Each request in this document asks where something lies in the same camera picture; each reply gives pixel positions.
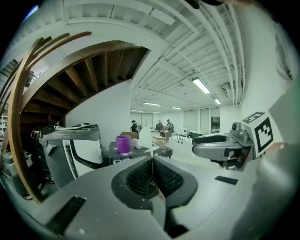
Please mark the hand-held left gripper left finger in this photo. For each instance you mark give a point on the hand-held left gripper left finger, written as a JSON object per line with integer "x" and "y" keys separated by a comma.
{"x": 93, "y": 201}

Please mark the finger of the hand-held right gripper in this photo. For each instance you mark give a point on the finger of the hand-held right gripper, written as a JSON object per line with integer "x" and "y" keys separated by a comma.
{"x": 227, "y": 137}
{"x": 208, "y": 151}

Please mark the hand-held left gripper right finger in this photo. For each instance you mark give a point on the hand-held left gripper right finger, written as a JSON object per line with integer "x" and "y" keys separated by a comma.
{"x": 211, "y": 194}

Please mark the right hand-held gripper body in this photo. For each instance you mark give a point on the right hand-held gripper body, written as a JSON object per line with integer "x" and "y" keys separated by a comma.
{"x": 264, "y": 133}

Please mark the white plastic spoon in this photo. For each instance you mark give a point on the white plastic spoon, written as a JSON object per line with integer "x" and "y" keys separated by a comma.
{"x": 145, "y": 138}

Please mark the person's right forearm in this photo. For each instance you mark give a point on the person's right forearm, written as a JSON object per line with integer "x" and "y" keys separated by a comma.
{"x": 277, "y": 145}

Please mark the person's right hand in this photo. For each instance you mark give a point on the person's right hand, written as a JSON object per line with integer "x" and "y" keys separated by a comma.
{"x": 232, "y": 153}

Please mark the dark green bathtub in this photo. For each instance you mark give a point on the dark green bathtub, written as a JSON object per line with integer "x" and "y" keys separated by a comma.
{"x": 195, "y": 134}

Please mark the white counter unit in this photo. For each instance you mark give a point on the white counter unit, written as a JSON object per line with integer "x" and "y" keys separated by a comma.
{"x": 180, "y": 145}

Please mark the ceiling light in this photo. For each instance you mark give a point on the ceiling light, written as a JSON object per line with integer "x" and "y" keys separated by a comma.
{"x": 177, "y": 108}
{"x": 217, "y": 101}
{"x": 137, "y": 110}
{"x": 201, "y": 85}
{"x": 152, "y": 103}

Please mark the low wooden table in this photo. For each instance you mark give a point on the low wooden table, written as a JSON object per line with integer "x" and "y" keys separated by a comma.
{"x": 159, "y": 137}

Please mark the white and black machine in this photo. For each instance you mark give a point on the white and black machine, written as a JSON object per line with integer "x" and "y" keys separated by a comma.
{"x": 86, "y": 147}

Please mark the person's light grey shirt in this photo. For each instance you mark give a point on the person's light grey shirt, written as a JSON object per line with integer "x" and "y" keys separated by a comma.
{"x": 276, "y": 187}

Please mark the purple plastic bucket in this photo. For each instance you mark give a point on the purple plastic bucket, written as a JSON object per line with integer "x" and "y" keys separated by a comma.
{"x": 123, "y": 144}

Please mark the pink plastic packet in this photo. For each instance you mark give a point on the pink plastic packet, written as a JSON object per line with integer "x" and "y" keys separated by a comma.
{"x": 136, "y": 143}

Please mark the open brown cardboard box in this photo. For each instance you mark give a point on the open brown cardboard box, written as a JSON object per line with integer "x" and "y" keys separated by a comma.
{"x": 131, "y": 134}

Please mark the grey storage box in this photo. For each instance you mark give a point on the grey storage box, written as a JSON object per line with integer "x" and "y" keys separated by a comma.
{"x": 9, "y": 164}

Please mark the wooden spiral staircase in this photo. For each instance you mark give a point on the wooden spiral staircase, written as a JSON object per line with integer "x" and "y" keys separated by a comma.
{"x": 77, "y": 77}

